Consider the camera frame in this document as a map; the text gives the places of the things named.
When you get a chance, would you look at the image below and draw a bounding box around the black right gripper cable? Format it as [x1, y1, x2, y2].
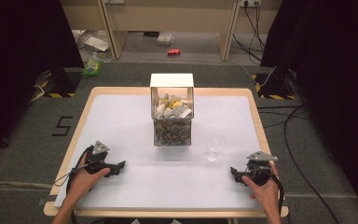
[248, 164, 285, 217]

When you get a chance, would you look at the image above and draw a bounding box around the clear box with white lid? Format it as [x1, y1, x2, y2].
[149, 73, 196, 147]

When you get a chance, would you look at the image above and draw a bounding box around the clear plastic bag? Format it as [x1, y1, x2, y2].
[156, 33, 175, 48]

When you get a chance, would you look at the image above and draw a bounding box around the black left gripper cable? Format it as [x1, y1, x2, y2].
[53, 146, 94, 224]

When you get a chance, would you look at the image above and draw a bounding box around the pile of white yellow sachets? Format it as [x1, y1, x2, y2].
[153, 93, 194, 119]

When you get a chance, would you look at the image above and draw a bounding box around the clear stemmed glass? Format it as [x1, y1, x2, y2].
[204, 133, 227, 162]

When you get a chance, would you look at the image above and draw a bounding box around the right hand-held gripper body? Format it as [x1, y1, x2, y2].
[243, 150, 279, 187]

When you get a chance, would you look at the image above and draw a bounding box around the black floor cable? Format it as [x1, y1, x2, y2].
[256, 105, 343, 224]

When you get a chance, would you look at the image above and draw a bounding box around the white crumpled plastic sheet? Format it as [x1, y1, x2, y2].
[72, 29, 114, 63]

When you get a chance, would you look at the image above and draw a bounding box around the person's left hand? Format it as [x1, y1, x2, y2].
[65, 154, 111, 203]

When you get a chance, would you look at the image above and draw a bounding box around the white wall socket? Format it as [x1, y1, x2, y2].
[240, 0, 263, 7]

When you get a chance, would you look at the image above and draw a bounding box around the light wooden table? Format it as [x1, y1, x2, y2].
[43, 86, 290, 218]

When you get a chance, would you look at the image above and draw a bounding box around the beige wooden desk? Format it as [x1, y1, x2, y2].
[59, 0, 283, 62]

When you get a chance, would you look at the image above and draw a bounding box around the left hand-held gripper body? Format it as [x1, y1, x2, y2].
[84, 140, 117, 175]

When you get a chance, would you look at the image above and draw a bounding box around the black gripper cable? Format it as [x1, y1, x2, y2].
[248, 164, 285, 217]
[53, 146, 94, 224]

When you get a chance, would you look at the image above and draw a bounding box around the person's right hand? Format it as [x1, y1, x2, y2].
[241, 161, 282, 217]

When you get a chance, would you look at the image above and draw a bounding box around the pile of dark patterned packets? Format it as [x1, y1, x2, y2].
[154, 119, 192, 147]

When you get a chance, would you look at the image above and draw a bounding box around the green plastic packet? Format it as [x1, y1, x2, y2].
[81, 58, 103, 77]

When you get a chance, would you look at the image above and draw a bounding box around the black yellow striped stand base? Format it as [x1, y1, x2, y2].
[251, 68, 297, 101]
[31, 67, 82, 99]

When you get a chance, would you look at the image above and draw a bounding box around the white table mat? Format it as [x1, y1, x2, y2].
[54, 94, 264, 210]

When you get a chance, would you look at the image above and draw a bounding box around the black curtain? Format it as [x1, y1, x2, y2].
[0, 0, 86, 164]
[260, 0, 358, 224]

